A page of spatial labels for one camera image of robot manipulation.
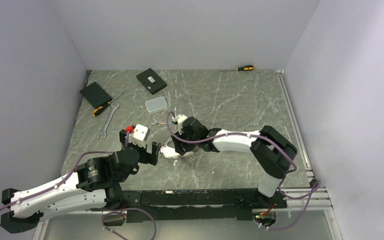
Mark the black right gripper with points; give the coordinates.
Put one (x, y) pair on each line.
(179, 147)

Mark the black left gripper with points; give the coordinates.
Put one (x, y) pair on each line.
(151, 158)

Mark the metal oval key organizer plate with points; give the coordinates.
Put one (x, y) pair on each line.
(167, 150)

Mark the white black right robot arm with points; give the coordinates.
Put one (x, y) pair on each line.
(270, 148)

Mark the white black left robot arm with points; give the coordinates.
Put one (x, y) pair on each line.
(94, 184)

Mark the small silver open-end wrench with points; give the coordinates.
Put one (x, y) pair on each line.
(158, 122)

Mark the translucent white plastic box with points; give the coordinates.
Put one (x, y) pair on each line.
(155, 105)

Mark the black box with white label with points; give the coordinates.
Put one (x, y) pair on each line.
(151, 81)

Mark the large silver combination wrench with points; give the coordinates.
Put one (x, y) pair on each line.
(102, 134)

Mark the yellow black screwdriver at left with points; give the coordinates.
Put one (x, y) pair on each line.
(101, 108)

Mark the yellow black screwdriver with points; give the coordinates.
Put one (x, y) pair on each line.
(245, 68)
(101, 108)

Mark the yellow black screwdriver at back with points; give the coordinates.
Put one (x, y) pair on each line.
(245, 68)

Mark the flat black box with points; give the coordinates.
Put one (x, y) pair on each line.
(95, 95)

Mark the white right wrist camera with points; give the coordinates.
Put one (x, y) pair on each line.
(179, 119)

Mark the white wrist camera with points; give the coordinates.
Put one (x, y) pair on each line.
(179, 119)
(137, 134)

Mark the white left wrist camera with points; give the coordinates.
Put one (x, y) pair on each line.
(137, 134)

